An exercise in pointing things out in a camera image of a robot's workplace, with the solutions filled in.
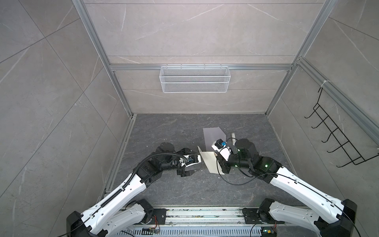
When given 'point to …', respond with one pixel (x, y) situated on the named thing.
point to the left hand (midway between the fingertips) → (196, 155)
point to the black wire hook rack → (355, 155)
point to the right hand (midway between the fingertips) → (211, 157)
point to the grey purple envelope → (211, 135)
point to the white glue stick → (233, 136)
